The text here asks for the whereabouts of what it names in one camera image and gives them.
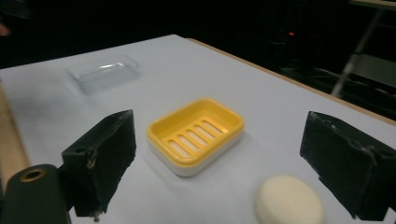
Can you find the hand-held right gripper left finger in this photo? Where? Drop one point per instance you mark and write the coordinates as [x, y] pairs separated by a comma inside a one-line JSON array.
[[99, 158]]

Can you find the clear plastic soap dish lid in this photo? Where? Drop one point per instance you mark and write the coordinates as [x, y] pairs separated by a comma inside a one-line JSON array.
[[104, 73]]

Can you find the cream oval soap bar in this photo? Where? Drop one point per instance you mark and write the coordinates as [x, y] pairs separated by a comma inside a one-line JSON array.
[[289, 202]]

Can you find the metal stand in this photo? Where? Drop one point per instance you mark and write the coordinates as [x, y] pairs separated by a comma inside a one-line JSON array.
[[358, 49]]

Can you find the yellow soap dish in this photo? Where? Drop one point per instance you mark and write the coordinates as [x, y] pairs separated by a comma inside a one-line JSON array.
[[194, 137]]

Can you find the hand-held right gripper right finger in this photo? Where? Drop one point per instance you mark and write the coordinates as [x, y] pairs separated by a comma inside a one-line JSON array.
[[348, 165]]

